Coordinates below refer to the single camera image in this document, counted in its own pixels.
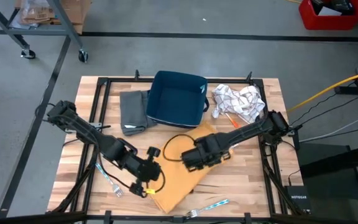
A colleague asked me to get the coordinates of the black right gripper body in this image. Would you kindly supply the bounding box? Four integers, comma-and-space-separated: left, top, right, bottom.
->
180, 133, 233, 173

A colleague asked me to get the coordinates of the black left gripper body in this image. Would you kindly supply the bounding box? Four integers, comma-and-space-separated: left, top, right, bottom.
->
134, 154, 163, 185

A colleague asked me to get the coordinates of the mustard yellow towel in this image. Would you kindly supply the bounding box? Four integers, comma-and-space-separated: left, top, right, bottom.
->
147, 120, 234, 215

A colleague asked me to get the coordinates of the dark grey towel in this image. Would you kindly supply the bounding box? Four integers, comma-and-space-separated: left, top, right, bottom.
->
119, 90, 158, 137

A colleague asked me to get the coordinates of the blue fabric basket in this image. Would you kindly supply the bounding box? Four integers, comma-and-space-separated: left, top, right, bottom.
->
145, 70, 210, 129

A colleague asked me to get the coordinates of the white checked towel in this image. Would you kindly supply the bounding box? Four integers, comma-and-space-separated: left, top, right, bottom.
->
211, 83, 266, 124

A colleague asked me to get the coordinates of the black side table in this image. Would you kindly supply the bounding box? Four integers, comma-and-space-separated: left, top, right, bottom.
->
296, 142, 358, 224

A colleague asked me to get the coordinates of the black power strip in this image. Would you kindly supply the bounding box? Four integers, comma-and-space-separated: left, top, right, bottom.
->
334, 85, 357, 96

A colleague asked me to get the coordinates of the cardboard box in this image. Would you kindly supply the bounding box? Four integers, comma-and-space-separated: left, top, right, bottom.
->
14, 0, 93, 35

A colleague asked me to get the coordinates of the grey metal wheeled cart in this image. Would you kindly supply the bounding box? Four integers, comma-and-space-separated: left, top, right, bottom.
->
0, 0, 89, 63

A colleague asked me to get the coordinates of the red plastic crate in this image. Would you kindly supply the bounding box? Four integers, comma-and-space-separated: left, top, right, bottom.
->
298, 0, 358, 31

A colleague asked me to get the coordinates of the plastic wrapped cardboard pack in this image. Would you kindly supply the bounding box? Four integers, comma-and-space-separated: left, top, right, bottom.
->
19, 0, 57, 26

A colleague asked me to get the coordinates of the black electronic device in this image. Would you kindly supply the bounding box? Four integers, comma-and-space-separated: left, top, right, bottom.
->
311, 0, 356, 16

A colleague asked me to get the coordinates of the fork with blue patterned handle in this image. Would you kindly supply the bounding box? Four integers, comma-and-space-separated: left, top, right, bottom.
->
95, 162, 124, 198
185, 198, 231, 218

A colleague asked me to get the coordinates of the orange handled utensil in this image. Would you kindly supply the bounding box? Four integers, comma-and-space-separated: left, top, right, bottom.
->
224, 112, 240, 129

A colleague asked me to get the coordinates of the black metal rig frame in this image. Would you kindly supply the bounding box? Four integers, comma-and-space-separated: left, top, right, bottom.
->
47, 70, 306, 224

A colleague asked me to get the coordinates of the black Netgear switch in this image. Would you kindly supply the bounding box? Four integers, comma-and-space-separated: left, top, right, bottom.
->
284, 185, 312, 215

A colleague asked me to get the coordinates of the grey cable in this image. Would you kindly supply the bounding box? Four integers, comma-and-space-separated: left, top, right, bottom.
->
298, 113, 358, 143

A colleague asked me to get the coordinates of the yellow cable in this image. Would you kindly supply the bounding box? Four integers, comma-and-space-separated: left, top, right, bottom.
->
286, 68, 358, 113

